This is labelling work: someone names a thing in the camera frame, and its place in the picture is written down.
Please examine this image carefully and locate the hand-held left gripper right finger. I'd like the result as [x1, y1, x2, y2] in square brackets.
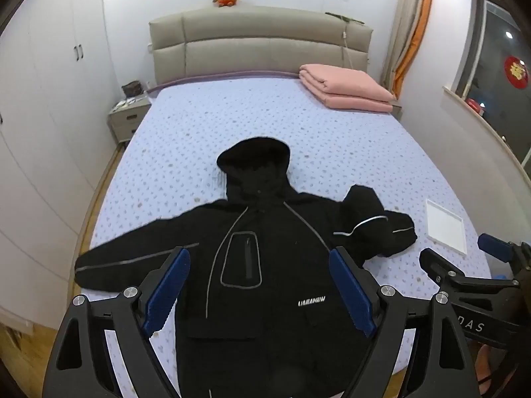
[329, 246, 474, 398]

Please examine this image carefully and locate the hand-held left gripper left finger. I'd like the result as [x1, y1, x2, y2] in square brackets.
[43, 246, 190, 398]

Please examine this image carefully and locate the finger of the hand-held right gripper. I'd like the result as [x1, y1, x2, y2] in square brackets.
[477, 233, 531, 264]
[419, 248, 519, 295]

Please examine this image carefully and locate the black hooded jacket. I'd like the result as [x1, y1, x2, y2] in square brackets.
[75, 136, 418, 398]

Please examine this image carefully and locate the bed with floral sheet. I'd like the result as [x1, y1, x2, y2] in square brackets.
[66, 70, 494, 398]

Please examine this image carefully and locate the red round window decoration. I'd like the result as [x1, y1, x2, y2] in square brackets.
[503, 55, 531, 90]

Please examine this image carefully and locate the grey nightstand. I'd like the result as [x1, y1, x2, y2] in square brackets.
[108, 91, 152, 144]

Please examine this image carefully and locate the folded pink blanket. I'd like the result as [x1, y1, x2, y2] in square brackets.
[299, 63, 395, 114]

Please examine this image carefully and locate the dark window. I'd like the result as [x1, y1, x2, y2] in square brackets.
[454, 0, 531, 166]

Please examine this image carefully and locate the white wardrobe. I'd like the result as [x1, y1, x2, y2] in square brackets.
[0, 0, 121, 332]

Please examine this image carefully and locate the beige and orange curtain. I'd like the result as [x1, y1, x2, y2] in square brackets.
[379, 0, 435, 100]

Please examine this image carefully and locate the beige padded headboard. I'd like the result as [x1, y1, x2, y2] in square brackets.
[148, 5, 374, 92]

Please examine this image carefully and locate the white cord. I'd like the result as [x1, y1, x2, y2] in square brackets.
[341, 29, 357, 69]

